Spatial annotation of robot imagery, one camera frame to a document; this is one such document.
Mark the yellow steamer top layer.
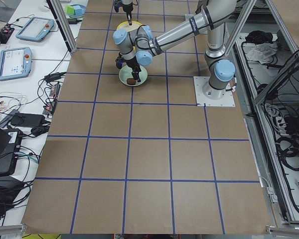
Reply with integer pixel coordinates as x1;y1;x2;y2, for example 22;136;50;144
116;20;142;32

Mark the aluminium frame post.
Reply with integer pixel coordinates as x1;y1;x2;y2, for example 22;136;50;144
47;0;77;54

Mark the black laptop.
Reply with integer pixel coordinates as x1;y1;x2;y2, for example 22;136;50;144
0;128;22;177

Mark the white crumpled cloth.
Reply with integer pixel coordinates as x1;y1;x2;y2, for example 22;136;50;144
246;43;278;64

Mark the green cube block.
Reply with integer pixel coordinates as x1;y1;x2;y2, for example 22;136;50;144
65;5;75;15

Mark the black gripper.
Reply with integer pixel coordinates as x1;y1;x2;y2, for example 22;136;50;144
114;0;134;25
115;52;141;82

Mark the mint green plate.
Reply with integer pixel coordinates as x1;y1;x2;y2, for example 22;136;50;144
119;64;148;87

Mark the black power adapter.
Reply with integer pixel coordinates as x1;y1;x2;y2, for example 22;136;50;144
10;113;45;127

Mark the brown chocolate bun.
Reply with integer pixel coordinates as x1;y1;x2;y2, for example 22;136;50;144
127;78;137;86

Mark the blue cube block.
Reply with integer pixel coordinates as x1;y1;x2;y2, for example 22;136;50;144
73;4;85;15

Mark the far teach pendant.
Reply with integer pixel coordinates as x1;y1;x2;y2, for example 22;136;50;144
16;17;54;42

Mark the blue bowl with blocks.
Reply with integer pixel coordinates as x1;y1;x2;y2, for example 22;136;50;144
65;4;86;18

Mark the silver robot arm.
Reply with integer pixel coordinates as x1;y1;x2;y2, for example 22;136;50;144
113;0;135;26
113;0;237;100

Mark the teach pendant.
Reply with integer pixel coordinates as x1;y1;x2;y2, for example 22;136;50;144
16;17;54;42
0;47;32;81

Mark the near teach pendant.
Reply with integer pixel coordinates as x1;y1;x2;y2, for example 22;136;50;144
0;47;32;81

